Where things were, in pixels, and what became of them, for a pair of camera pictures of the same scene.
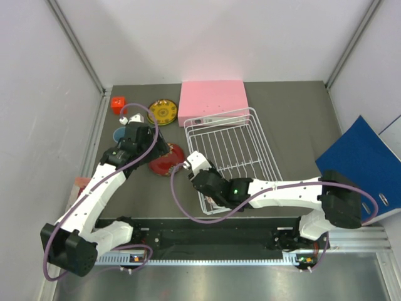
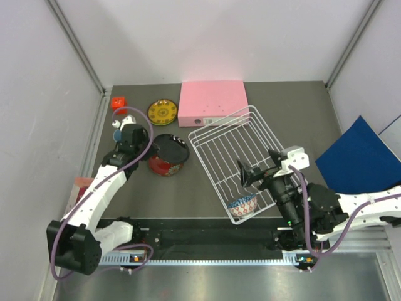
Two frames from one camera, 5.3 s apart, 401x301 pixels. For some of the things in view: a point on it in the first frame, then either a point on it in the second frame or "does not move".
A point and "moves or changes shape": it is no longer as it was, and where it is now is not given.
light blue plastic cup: x=119 y=133 does not move
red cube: x=118 y=103 does not move
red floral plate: x=163 y=165 moves or changes shape
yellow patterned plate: x=165 y=111 does not move
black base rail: x=213 y=236 does not move
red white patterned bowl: x=209 y=199 moves or changes shape
